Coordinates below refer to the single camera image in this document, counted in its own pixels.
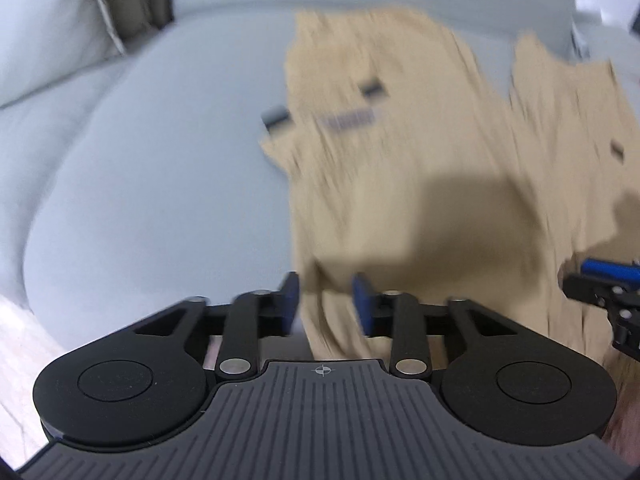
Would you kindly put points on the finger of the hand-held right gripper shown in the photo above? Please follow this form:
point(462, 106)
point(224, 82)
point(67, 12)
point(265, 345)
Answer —
point(610, 266)
point(600, 290)

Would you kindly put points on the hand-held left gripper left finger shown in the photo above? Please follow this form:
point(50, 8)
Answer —
point(290, 305)

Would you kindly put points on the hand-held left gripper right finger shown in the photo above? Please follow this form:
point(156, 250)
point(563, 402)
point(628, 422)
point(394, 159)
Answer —
point(362, 310)

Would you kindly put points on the khaki pants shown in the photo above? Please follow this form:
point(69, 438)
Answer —
point(400, 210)

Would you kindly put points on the grey sofa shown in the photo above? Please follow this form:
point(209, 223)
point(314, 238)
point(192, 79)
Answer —
point(175, 185)

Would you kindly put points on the light grey piped cushion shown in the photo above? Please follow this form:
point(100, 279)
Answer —
point(45, 25)

